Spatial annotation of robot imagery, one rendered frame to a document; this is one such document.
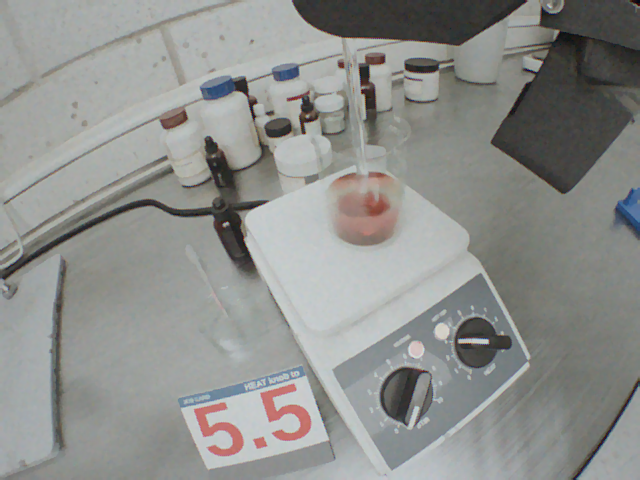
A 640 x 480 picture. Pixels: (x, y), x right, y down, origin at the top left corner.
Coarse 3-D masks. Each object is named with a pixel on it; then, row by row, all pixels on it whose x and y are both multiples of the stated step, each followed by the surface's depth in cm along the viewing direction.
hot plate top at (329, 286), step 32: (320, 192) 24; (416, 192) 23; (256, 224) 22; (288, 224) 22; (320, 224) 21; (416, 224) 20; (448, 224) 20; (288, 256) 20; (320, 256) 19; (352, 256) 19; (384, 256) 19; (416, 256) 18; (448, 256) 18; (288, 288) 18; (320, 288) 18; (352, 288) 17; (384, 288) 17; (320, 320) 16; (352, 320) 17
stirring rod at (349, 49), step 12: (348, 48) 12; (348, 60) 12; (348, 72) 12; (348, 84) 13; (348, 96) 13; (360, 96) 13; (360, 108) 14; (360, 120) 14; (360, 132) 15; (360, 144) 15; (360, 156) 15
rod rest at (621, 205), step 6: (630, 192) 27; (636, 192) 27; (630, 198) 27; (636, 198) 27; (618, 204) 29; (624, 204) 28; (630, 204) 28; (636, 204) 28; (624, 210) 28; (630, 210) 27; (636, 210) 27; (630, 216) 27; (636, 216) 27; (630, 222) 27; (636, 222) 26; (636, 228) 27
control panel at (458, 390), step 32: (480, 288) 19; (416, 320) 18; (448, 320) 18; (384, 352) 17; (448, 352) 17; (512, 352) 18; (352, 384) 16; (448, 384) 17; (480, 384) 17; (384, 416) 16; (448, 416) 16; (384, 448) 15; (416, 448) 15
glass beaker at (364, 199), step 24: (336, 120) 18; (384, 120) 17; (312, 144) 15; (336, 144) 19; (384, 144) 18; (336, 168) 15; (360, 168) 15; (384, 168) 15; (336, 192) 16; (360, 192) 16; (384, 192) 16; (336, 216) 18; (360, 216) 17; (384, 216) 17; (336, 240) 20; (360, 240) 18; (384, 240) 18
